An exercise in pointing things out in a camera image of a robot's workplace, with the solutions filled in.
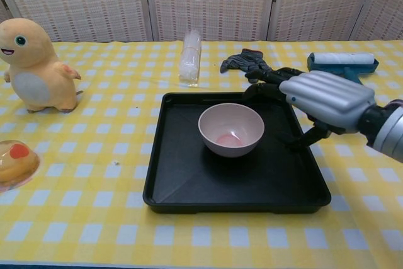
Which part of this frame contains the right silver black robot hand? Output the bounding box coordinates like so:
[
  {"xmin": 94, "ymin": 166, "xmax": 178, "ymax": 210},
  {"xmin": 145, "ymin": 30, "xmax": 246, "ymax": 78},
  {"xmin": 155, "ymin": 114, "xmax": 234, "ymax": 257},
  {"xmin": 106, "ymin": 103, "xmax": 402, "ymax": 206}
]
[{"xmin": 242, "ymin": 67, "xmax": 377, "ymax": 154}]

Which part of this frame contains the beige bowl with pink stain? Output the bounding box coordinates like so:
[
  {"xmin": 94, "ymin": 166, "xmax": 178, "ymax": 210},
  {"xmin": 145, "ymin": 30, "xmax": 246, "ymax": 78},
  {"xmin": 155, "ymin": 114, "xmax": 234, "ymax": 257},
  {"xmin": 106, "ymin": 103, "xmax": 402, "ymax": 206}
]
[{"xmin": 198, "ymin": 103, "xmax": 265, "ymax": 158}]

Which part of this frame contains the black square plastic tray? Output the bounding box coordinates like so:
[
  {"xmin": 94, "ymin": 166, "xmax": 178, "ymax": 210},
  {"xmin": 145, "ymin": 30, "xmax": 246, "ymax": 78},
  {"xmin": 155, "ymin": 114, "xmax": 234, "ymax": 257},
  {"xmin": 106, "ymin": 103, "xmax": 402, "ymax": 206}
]
[{"xmin": 142, "ymin": 91, "xmax": 332, "ymax": 215}]

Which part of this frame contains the teal lint roller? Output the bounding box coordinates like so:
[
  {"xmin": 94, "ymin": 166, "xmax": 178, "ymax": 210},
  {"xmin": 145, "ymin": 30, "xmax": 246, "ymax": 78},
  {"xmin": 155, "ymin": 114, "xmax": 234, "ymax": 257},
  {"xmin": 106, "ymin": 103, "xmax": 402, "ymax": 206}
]
[{"xmin": 307, "ymin": 52, "xmax": 380, "ymax": 86}]

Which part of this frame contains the grey striped work glove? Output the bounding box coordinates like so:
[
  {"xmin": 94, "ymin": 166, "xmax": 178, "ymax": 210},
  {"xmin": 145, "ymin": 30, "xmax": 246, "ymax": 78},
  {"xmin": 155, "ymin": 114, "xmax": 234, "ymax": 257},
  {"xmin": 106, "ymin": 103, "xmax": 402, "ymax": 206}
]
[{"xmin": 220, "ymin": 48, "xmax": 273, "ymax": 75}]

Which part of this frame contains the woven folding screen panel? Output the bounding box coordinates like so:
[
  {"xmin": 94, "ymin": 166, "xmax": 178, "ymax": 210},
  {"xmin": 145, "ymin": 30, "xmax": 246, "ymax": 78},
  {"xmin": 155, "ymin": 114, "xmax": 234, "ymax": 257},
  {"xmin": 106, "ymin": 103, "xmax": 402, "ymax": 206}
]
[
  {"xmin": 0, "ymin": 0, "xmax": 152, "ymax": 43},
  {"xmin": 143, "ymin": 0, "xmax": 280, "ymax": 42},
  {"xmin": 267, "ymin": 0, "xmax": 383, "ymax": 42},
  {"xmin": 349, "ymin": 0, "xmax": 403, "ymax": 42}
]

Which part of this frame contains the clear wrapped plastic cup stack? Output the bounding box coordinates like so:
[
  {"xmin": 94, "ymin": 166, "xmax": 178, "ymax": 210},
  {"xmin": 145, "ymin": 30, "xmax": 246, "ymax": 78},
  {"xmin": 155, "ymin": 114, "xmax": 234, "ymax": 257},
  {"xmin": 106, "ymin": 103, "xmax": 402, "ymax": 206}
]
[{"xmin": 178, "ymin": 30, "xmax": 203, "ymax": 88}]

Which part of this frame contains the yellow white checkered tablecloth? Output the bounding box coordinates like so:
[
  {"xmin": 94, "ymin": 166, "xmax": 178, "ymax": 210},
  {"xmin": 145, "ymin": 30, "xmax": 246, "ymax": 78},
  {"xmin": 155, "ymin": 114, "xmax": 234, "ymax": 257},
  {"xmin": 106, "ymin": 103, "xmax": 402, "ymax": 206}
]
[{"xmin": 0, "ymin": 40, "xmax": 403, "ymax": 269}]

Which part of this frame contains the orange dinosaur plush toy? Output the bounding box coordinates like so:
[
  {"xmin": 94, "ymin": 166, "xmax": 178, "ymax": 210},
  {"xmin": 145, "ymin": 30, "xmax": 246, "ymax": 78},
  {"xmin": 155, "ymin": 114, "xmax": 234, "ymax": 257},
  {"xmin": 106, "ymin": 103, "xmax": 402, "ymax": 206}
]
[{"xmin": 0, "ymin": 18, "xmax": 82, "ymax": 113}]

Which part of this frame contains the clear dome pack orange heart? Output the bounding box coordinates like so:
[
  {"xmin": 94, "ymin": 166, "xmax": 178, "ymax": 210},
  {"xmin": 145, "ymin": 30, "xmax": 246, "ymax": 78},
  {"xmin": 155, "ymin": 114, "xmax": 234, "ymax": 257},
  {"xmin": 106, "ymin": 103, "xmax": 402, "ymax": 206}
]
[{"xmin": 0, "ymin": 139, "xmax": 42, "ymax": 192}]

